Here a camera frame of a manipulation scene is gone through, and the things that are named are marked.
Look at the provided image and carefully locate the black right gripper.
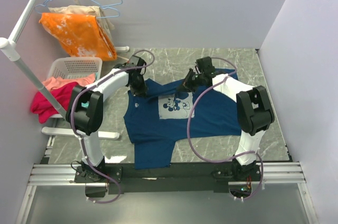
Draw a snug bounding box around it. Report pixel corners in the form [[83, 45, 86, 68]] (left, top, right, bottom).
[[176, 69, 205, 95]]

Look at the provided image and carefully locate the blue t-shirt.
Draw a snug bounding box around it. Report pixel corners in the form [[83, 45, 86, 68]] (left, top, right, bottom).
[[124, 79, 241, 170]]

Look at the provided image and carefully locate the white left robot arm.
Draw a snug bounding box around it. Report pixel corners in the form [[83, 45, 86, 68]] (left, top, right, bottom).
[[66, 55, 147, 183]]

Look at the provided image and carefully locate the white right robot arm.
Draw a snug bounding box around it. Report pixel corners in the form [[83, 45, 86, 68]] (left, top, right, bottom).
[[177, 57, 275, 181]]

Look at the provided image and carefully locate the teal garment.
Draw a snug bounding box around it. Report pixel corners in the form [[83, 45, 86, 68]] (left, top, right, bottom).
[[78, 73, 97, 108]]

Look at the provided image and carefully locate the beige cloth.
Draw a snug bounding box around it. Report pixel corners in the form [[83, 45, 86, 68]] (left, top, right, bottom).
[[49, 5, 115, 40]]

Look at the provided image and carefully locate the orange patterned cloth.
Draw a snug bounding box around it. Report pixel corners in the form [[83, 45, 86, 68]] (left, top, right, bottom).
[[39, 13, 117, 61]]

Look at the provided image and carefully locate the white plastic laundry basket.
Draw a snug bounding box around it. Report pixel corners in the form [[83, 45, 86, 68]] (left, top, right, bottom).
[[47, 57, 102, 80]]

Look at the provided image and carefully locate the pink t-shirt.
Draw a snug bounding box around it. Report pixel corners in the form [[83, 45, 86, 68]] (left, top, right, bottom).
[[42, 73, 96, 91]]

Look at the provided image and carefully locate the magenta t-shirt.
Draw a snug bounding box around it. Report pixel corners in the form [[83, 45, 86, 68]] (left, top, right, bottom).
[[30, 81, 80, 124]]

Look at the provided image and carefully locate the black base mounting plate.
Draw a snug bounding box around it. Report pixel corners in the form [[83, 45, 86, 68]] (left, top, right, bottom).
[[74, 161, 262, 198]]

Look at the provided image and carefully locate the white clothes rack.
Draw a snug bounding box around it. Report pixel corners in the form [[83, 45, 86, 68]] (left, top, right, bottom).
[[0, 0, 130, 141]]

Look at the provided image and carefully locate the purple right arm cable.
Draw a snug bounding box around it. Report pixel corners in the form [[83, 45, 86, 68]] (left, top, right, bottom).
[[186, 57, 265, 201]]

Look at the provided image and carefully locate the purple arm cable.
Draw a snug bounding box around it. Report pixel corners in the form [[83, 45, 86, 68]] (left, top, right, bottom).
[[69, 49, 156, 204], [186, 57, 265, 201]]

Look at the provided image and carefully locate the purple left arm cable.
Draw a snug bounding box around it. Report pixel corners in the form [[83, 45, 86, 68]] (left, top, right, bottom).
[[69, 49, 156, 204]]

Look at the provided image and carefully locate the aluminium rail frame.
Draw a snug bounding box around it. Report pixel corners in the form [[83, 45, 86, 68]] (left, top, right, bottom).
[[16, 162, 319, 223]]

